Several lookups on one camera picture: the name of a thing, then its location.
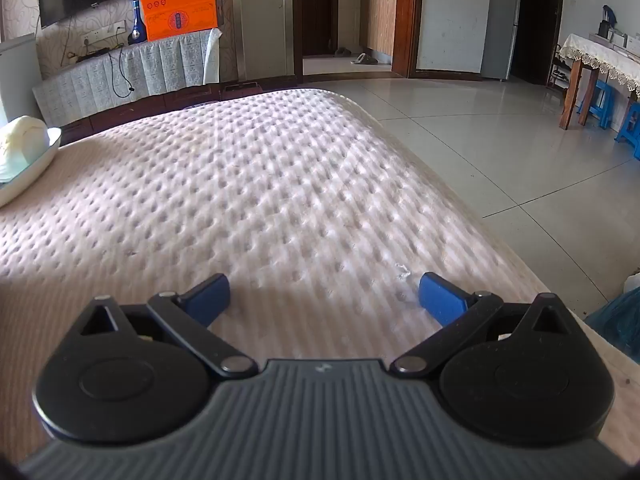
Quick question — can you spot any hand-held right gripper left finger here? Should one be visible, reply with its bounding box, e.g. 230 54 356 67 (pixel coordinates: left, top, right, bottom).
68 273 259 379

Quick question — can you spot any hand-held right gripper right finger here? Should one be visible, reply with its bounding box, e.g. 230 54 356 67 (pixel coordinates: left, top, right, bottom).
389 272 586 380

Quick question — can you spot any white oval bowl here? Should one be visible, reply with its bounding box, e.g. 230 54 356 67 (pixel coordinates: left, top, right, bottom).
0 126 63 208

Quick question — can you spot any white textured mattress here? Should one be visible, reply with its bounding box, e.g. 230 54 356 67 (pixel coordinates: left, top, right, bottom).
0 88 640 466

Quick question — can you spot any blue plastic bag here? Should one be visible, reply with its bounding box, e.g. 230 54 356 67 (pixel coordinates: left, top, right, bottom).
584 290 640 364

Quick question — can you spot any cloth-covered tv cabinet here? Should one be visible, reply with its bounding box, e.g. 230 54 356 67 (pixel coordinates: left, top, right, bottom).
32 28 223 128

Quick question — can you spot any blue plastic stool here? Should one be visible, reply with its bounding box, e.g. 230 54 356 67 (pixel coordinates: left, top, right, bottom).
615 101 640 159
577 79 615 130

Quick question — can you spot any shoe rack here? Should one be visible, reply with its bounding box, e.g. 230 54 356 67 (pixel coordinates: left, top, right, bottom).
547 44 572 92

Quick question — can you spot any wooden table with lace cloth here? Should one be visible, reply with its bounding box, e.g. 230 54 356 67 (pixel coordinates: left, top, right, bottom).
558 33 640 131

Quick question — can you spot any wooden kitchen cabinet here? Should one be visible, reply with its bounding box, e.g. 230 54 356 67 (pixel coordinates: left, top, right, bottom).
359 0 398 58

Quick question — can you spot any blue glass bottle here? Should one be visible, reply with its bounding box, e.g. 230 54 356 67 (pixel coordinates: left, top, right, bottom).
127 0 147 45

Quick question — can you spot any white appliance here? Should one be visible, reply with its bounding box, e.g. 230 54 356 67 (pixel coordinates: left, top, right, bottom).
0 35 43 128

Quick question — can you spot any orange gift box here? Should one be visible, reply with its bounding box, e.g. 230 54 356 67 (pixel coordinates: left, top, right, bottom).
137 0 219 42

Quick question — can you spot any dark wooden door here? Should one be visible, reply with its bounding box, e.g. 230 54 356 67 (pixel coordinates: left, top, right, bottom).
301 0 335 57

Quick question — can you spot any white box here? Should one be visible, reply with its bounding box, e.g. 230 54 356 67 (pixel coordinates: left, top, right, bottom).
607 29 640 58

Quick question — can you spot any black cable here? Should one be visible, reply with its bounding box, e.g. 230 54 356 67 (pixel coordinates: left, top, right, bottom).
108 25 137 99

